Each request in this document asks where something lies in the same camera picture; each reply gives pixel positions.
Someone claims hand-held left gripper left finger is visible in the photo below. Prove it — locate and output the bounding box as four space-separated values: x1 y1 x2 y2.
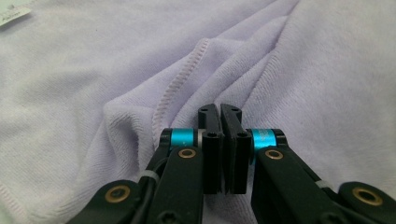
160 103 226 195

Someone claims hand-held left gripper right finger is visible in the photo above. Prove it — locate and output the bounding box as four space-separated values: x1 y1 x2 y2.
219 103 288 195

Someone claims lavender cat-print towel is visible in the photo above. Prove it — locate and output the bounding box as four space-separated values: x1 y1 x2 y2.
0 0 396 224

